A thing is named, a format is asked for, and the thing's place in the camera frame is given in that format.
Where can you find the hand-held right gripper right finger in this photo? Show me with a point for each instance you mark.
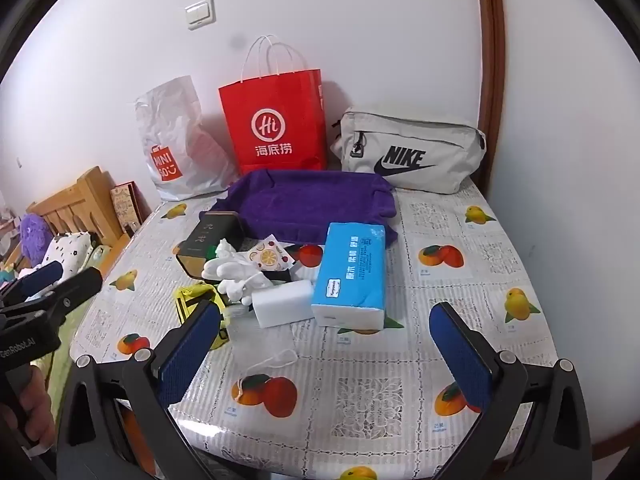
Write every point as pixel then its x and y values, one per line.
pixel 460 355

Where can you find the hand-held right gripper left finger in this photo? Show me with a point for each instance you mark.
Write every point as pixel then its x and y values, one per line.
pixel 190 345

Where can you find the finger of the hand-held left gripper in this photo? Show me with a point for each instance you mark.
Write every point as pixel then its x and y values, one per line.
pixel 42 276
pixel 77 287

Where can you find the yellow and black pouch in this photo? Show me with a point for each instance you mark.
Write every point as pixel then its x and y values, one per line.
pixel 192 294

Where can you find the white tissue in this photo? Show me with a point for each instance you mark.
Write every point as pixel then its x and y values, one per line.
pixel 227 262

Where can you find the white sponge block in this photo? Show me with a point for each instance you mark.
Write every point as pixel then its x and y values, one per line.
pixel 282 305

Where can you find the fruit printed wipe packet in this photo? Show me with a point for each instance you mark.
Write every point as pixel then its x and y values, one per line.
pixel 270 256

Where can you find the purple towel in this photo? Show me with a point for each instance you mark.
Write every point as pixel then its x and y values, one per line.
pixel 310 200

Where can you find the person's left hand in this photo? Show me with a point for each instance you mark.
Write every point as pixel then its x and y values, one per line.
pixel 42 410

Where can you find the white spotted pillow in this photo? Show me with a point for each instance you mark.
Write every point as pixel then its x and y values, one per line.
pixel 67 250

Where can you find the pale green pillow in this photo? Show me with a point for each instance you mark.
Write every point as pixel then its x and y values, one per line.
pixel 100 257

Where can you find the purple plush toy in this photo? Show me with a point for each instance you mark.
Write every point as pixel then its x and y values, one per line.
pixel 35 235

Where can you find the fruit printed tablecloth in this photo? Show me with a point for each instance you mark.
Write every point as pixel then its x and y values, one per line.
pixel 380 370

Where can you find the wooden bed headboard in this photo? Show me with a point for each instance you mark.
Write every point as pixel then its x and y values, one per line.
pixel 85 195

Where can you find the brown patterned box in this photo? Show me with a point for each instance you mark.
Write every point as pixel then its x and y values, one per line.
pixel 125 207

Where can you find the blue tissue pack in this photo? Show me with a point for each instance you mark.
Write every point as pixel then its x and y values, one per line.
pixel 350 270

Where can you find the white plastic shopping bag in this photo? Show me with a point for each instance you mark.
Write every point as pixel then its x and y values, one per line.
pixel 175 130

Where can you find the grey waist bag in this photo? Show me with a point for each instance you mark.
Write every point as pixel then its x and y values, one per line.
pixel 425 135

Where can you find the red paper bag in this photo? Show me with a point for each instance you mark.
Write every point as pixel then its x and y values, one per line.
pixel 280 110

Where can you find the brown wooden door frame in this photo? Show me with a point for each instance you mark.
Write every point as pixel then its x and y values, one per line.
pixel 492 60

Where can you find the white wall light switch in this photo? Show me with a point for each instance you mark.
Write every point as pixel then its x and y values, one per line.
pixel 201 14

